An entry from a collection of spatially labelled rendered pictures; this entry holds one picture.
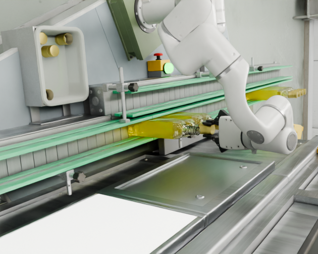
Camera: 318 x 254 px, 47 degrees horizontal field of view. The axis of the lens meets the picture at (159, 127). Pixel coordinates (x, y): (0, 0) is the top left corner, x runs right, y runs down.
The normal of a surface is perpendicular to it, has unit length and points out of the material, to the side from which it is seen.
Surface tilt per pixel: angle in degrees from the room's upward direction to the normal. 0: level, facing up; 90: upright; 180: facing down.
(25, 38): 90
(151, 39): 2
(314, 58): 90
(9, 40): 90
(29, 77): 90
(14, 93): 0
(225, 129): 109
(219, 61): 71
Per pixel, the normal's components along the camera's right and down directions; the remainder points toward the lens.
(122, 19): -0.50, 0.57
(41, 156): 0.81, 0.06
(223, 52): 0.11, -0.04
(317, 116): -0.58, 0.18
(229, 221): -0.06, -0.98
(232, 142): -0.77, 0.23
